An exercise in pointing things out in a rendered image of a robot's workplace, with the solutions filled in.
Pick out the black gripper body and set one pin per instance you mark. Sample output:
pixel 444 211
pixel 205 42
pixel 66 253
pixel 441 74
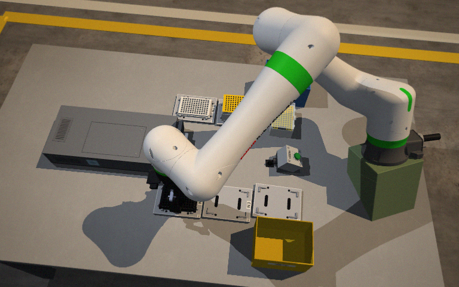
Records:
pixel 173 187

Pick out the yellow waste bin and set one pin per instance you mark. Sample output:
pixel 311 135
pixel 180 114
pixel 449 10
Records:
pixel 283 244

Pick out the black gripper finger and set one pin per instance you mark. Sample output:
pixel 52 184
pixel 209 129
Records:
pixel 173 201

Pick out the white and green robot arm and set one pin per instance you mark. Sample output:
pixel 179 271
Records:
pixel 303 50

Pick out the blue bin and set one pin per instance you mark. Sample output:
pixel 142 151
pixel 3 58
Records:
pixel 300 102

